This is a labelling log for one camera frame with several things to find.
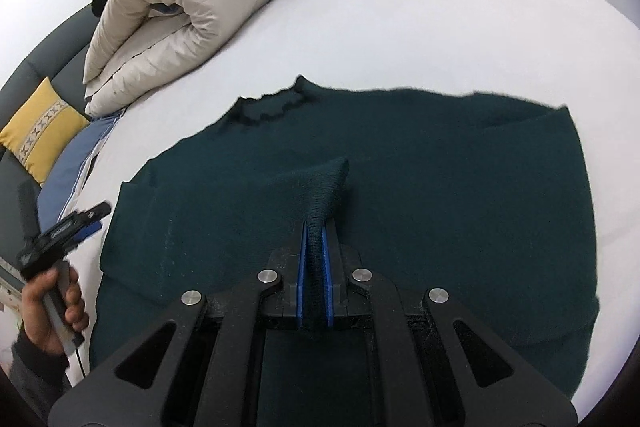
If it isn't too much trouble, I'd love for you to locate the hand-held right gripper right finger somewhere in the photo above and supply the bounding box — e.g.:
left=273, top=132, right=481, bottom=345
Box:
left=321, top=224, right=579, bottom=427

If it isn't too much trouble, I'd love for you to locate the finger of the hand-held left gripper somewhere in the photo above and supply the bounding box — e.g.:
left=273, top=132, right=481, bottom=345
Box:
left=69, top=202, right=112, bottom=228
left=74, top=220, right=104, bottom=244

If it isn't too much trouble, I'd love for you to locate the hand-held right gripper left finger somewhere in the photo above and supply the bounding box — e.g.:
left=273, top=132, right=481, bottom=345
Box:
left=47, top=221, right=307, bottom=427

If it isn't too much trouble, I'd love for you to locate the dark green knit sweater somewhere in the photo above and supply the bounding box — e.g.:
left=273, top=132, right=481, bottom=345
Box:
left=90, top=75, right=601, bottom=427

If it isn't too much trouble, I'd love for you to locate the person's left forearm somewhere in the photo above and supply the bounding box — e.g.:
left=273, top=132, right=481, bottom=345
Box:
left=9, top=329, right=71, bottom=405

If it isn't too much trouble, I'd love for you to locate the person's left hand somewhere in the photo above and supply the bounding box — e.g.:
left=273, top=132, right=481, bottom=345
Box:
left=20, top=267, right=91, bottom=356

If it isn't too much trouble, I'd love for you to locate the blue pillowcase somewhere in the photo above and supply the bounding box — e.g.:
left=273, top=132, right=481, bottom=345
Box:
left=37, top=114, right=121, bottom=228

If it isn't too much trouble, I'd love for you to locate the yellow pillow with patterned band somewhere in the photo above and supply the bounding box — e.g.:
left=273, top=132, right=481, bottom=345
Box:
left=0, top=77, right=91, bottom=185

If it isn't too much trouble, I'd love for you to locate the grey sofa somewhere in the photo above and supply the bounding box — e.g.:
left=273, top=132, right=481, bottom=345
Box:
left=0, top=2, right=101, bottom=268

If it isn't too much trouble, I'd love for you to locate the beige folded duvet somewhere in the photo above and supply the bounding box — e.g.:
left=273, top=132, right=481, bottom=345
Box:
left=82, top=0, right=301, bottom=118

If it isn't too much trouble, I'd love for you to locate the white bed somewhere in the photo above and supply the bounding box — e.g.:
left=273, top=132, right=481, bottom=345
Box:
left=65, top=0, right=640, bottom=413

